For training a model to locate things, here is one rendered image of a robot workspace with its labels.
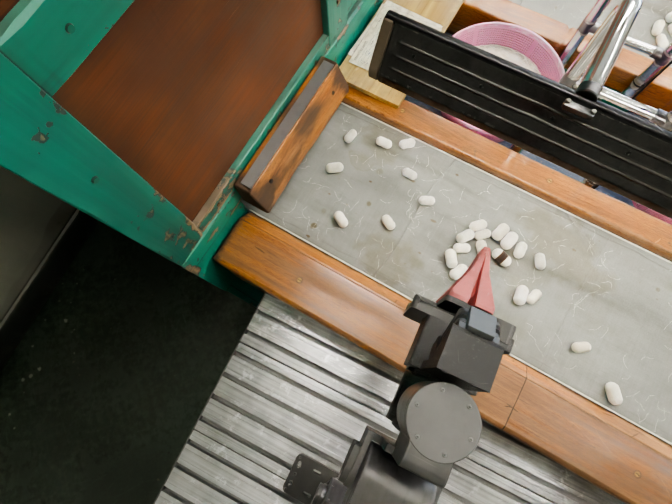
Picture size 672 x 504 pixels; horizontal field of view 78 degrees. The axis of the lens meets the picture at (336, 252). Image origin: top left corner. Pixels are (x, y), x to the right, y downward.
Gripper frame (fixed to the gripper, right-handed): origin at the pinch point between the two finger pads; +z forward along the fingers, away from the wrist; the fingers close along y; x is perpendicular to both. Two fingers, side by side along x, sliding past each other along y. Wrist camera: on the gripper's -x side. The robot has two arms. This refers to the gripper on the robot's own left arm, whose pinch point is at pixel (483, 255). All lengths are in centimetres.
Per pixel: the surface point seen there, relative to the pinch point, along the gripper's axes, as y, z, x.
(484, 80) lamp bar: 7.7, 18.1, -3.5
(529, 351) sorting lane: -19.5, 0.1, 32.6
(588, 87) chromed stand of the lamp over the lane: -2.3, 19.4, -6.1
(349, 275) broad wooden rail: 14.9, -1.6, 30.8
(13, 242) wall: 121, -27, 81
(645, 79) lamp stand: -21, 58, 26
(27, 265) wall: 121, -33, 91
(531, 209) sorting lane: -11.0, 25.6, 31.8
